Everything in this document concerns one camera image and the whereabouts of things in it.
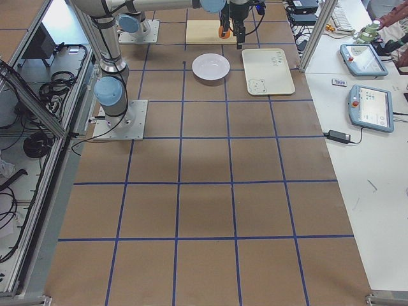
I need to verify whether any black power brick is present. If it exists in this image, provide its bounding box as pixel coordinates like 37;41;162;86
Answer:
286;0;318;26

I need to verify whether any white keyboard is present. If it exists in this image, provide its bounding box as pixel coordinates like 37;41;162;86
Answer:
331;6;354;34

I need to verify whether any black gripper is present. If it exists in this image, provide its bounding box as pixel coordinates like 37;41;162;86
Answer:
229;0;252;49
219;8;230;37

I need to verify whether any coiled black cable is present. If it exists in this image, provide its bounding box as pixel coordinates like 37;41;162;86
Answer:
23;131;53;159

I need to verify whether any far teach pendant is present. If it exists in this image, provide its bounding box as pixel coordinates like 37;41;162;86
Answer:
339;44;388;77

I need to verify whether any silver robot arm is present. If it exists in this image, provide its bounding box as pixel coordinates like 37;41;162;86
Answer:
119;0;226;33
73;0;258;78

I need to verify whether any black monitor box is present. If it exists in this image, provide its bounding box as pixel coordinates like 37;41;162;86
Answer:
22;23;56;68

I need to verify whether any small label card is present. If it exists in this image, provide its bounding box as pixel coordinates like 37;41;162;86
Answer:
331;78;347;87

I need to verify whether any orange fruit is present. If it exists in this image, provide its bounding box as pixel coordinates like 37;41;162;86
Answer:
218;25;231;39

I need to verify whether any aluminium frame post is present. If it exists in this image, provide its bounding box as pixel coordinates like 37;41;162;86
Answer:
299;0;338;73

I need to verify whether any black power adapter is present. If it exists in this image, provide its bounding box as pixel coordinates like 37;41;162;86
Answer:
323;129;351;144

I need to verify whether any near teach pendant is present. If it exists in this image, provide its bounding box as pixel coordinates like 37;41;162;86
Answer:
348;85;394;133

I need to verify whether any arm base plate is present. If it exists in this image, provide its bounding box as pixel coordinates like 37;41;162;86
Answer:
118;19;160;45
93;100;148;142

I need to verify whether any white round plate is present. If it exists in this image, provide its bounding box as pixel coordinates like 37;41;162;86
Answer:
192;53;230;81

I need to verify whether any bamboo cutting board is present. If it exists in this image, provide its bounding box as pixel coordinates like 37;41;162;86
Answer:
186;20;237;45

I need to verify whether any cream bear tray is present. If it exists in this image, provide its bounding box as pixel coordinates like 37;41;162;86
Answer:
242;48;295;96

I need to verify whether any aluminium side frame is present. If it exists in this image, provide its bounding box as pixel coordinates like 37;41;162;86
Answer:
1;1;96;305

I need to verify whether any teach pendant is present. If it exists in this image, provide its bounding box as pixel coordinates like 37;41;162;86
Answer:
348;85;394;133
339;44;388;77

